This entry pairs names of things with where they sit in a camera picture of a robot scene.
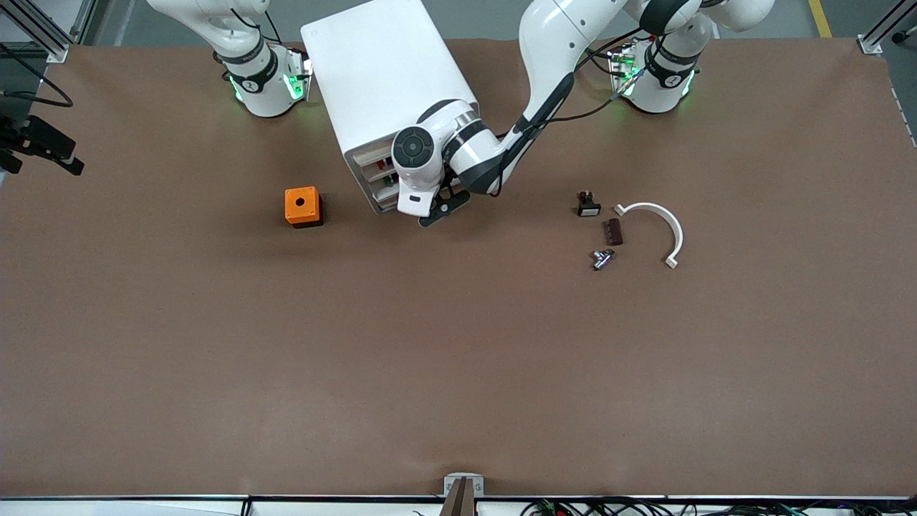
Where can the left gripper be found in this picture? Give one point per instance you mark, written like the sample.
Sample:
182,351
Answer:
447,176

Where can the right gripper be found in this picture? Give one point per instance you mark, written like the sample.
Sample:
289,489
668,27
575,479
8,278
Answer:
30,135

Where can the white plastic drawer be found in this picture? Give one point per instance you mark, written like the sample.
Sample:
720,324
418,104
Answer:
387,203

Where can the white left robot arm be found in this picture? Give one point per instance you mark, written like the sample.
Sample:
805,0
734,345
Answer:
551,43

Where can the white drawer cabinet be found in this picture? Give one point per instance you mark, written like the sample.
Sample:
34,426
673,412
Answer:
380,72

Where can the black button with white face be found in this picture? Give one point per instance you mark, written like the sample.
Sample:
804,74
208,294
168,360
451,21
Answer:
589,208

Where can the orange box with hole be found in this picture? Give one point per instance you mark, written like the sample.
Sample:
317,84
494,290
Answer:
301,204

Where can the small chrome metal valve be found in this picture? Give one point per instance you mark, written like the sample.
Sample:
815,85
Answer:
602,259

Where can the dark brown cylinder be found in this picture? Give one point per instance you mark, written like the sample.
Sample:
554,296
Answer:
613,232

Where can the aluminium frame profile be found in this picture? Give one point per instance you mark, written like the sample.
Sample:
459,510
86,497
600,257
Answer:
870,44
54,49

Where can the grey metal bracket with post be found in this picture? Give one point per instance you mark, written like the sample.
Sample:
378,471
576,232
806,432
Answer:
464,494

